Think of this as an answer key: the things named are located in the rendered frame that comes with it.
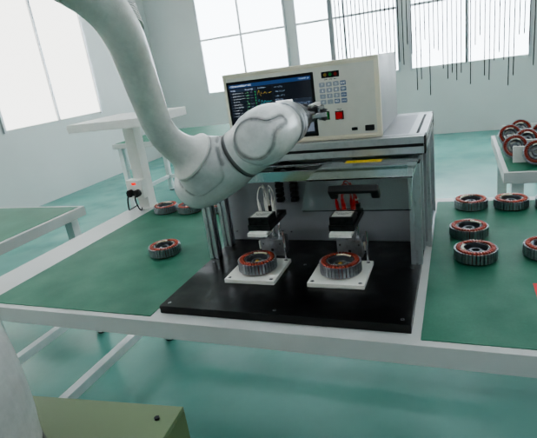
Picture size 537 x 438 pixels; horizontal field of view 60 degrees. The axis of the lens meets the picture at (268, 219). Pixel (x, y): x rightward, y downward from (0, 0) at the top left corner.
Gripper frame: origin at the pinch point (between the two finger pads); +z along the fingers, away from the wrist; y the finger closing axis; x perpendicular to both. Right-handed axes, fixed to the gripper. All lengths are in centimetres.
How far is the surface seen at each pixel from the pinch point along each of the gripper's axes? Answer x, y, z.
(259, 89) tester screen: 5.8, -18.1, 9.7
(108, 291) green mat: -46, -65, -16
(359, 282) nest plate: -43.0, 9.5, -8.7
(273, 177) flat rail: -18.6, -16.1, 6.3
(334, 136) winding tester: -8.6, 2.1, 9.8
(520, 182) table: -51, 58, 107
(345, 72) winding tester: 7.5, 6.3, 9.8
